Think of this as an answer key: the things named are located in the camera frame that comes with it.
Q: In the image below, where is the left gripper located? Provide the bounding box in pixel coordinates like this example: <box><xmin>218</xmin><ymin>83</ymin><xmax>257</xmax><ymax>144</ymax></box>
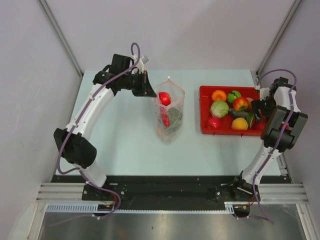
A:
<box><xmin>121</xmin><ymin>70</ymin><xmax>156</xmax><ymax>98</ymax></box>

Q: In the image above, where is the red toy apple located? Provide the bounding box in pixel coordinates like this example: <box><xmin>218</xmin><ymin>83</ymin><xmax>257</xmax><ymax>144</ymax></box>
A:
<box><xmin>158</xmin><ymin>91</ymin><xmax>172</xmax><ymax>106</ymax></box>

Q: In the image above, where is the small red toy fruit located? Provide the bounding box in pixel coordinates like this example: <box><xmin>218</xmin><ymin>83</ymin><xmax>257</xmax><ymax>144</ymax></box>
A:
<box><xmin>254</xmin><ymin>121</ymin><xmax>266</xmax><ymax>131</ymax></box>

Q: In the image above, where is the clear pink-dotted zip bag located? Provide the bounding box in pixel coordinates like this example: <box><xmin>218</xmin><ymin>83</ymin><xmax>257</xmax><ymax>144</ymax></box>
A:
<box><xmin>152</xmin><ymin>77</ymin><xmax>186</xmax><ymax>145</ymax></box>

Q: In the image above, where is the red toy chili pepper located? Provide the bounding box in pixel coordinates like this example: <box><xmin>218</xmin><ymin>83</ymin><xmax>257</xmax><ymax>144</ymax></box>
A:
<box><xmin>160</xmin><ymin>113</ymin><xmax>171</xmax><ymax>128</ymax></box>

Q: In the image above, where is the green toy melon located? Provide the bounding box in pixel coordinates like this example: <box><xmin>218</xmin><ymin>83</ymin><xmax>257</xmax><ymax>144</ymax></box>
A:
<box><xmin>166</xmin><ymin>107</ymin><xmax>184</xmax><ymax>133</ymax></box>

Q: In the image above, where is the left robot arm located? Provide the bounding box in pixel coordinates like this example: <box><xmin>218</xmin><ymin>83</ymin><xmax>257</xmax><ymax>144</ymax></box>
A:
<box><xmin>53</xmin><ymin>54</ymin><xmax>157</xmax><ymax>200</ymax></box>

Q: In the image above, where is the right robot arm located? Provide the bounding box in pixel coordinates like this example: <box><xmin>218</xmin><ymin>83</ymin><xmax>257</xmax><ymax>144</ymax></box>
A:
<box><xmin>230</xmin><ymin>77</ymin><xmax>308</xmax><ymax>201</ymax></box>

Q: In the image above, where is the red plastic tray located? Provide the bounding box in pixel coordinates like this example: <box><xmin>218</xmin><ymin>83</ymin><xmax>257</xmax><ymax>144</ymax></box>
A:
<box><xmin>199</xmin><ymin>85</ymin><xmax>267</xmax><ymax>137</ymax></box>

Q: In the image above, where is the red-yellow toy mango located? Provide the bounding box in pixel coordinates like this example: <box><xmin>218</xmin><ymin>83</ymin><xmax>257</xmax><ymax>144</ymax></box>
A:
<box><xmin>232</xmin><ymin>97</ymin><xmax>249</xmax><ymax>112</ymax></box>

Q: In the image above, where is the dark toy eggplant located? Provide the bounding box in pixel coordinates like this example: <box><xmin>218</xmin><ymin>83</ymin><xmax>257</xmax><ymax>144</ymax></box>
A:
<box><xmin>228</xmin><ymin>108</ymin><xmax>248</xmax><ymax>119</ymax></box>

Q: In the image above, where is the yellow-orange toy apricot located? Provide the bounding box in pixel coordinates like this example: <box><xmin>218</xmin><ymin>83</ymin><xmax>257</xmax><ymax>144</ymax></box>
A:
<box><xmin>231</xmin><ymin>117</ymin><xmax>249</xmax><ymax>130</ymax></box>

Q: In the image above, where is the green toy cabbage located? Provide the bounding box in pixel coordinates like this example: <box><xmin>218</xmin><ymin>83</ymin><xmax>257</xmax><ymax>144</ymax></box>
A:
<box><xmin>210</xmin><ymin>100</ymin><xmax>229</xmax><ymax>119</ymax></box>

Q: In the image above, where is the orange toy tangerine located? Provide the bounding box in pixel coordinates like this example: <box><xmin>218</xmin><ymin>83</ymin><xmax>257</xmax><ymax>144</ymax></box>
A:
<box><xmin>211</xmin><ymin>90</ymin><xmax>227</xmax><ymax>102</ymax></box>

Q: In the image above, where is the red toy tomato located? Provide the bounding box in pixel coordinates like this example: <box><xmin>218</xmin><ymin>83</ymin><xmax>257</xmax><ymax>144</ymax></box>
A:
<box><xmin>205</xmin><ymin>116</ymin><xmax>221</xmax><ymax>129</ymax></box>

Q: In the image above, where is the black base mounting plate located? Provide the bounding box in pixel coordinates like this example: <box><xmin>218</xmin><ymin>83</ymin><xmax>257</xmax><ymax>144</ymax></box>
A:
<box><xmin>51</xmin><ymin>175</ymin><xmax>261</xmax><ymax>212</ymax></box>

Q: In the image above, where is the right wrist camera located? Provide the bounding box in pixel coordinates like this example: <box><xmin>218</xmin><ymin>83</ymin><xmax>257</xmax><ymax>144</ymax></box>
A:
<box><xmin>259</xmin><ymin>87</ymin><xmax>270</xmax><ymax>101</ymax></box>

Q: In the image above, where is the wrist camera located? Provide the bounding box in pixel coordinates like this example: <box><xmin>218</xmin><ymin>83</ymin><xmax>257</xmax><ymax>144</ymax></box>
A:
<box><xmin>259</xmin><ymin>87</ymin><xmax>270</xmax><ymax>101</ymax></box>
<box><xmin>131</xmin><ymin>55</ymin><xmax>149</xmax><ymax>74</ymax></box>

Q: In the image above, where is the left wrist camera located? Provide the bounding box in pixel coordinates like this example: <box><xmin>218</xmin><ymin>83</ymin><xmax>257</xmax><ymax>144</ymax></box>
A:
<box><xmin>131</xmin><ymin>55</ymin><xmax>149</xmax><ymax>74</ymax></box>

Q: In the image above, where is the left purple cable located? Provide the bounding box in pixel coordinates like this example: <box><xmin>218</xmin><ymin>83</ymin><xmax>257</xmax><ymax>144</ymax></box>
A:
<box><xmin>47</xmin><ymin>42</ymin><xmax>141</xmax><ymax>227</ymax></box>

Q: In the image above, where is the white slotted cable duct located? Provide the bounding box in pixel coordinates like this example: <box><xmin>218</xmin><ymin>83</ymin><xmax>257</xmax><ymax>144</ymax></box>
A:
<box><xmin>46</xmin><ymin>201</ymin><xmax>237</xmax><ymax>215</ymax></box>

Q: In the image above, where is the aluminium frame rail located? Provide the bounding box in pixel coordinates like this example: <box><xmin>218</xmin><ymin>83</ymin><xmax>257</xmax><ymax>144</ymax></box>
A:
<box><xmin>36</xmin><ymin>182</ymin><xmax>87</xmax><ymax>203</ymax></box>

